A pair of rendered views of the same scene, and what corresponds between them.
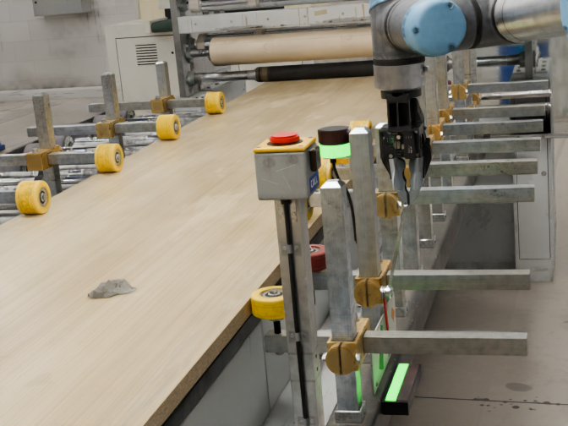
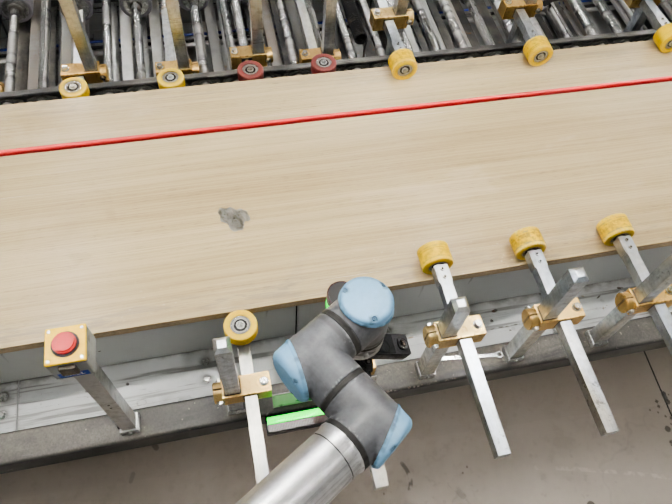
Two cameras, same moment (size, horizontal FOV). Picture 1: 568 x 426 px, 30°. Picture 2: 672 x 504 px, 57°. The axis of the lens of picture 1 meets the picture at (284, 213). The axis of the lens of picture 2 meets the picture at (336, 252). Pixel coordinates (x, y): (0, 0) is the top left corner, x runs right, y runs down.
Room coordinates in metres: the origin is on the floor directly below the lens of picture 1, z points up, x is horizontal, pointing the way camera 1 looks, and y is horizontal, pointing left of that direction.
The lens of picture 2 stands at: (1.55, -0.56, 2.25)
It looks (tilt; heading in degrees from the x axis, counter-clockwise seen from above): 59 degrees down; 56
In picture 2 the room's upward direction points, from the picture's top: 7 degrees clockwise
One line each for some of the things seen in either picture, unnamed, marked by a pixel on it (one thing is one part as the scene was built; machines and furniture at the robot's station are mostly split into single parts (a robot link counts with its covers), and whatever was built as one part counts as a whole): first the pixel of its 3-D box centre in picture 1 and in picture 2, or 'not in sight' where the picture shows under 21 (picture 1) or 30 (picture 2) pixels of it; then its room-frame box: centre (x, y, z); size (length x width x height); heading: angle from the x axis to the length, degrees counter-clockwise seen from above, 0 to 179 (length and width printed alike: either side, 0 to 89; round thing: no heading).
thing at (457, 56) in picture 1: (460, 111); not in sight; (3.55, -0.63, 0.87); 0.04 x 0.04 x 0.48; 74
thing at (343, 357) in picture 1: (348, 346); (242, 388); (1.65, -0.09, 0.82); 0.14 x 0.06 x 0.05; 164
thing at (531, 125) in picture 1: (449, 128); not in sight; (2.86, -0.47, 0.95); 0.50 x 0.04 x 0.04; 74
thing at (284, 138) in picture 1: (284, 140); (64, 343); (1.38, -0.01, 1.22); 0.04 x 0.04 x 0.02
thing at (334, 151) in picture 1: (335, 148); not in sight; (1.88, -0.10, 1.11); 0.06 x 0.06 x 0.02
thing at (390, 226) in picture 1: (391, 236); (437, 346); (2.11, -0.22, 0.87); 0.04 x 0.04 x 0.48; 74
